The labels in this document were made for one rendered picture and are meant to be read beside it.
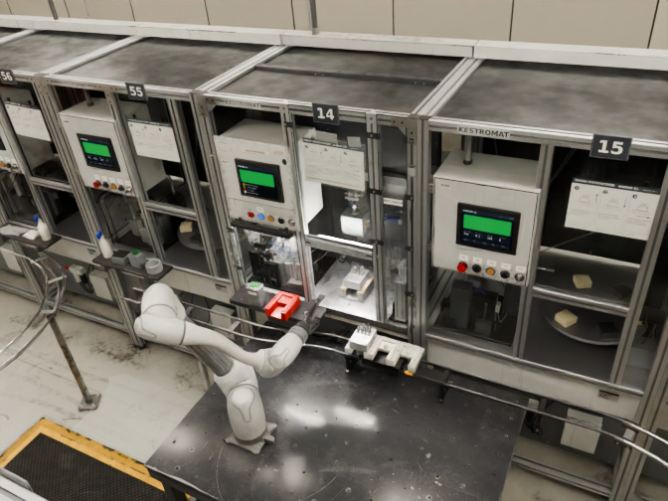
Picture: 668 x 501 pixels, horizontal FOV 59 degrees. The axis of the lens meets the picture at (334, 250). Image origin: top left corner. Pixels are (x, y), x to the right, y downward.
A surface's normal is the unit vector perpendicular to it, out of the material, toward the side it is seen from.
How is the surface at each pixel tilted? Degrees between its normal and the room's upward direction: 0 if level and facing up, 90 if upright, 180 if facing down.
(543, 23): 90
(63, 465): 0
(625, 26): 90
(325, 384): 0
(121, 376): 0
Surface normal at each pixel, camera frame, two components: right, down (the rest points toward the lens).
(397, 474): -0.07, -0.82
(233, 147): -0.45, 0.54
